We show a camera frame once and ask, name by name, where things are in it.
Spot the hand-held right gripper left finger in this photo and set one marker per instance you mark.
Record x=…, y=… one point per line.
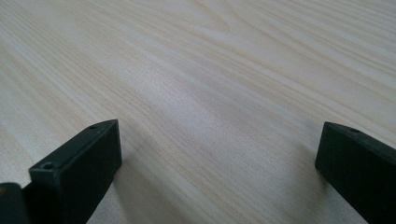
x=77, y=174

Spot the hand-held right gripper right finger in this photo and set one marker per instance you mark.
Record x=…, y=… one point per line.
x=358, y=174

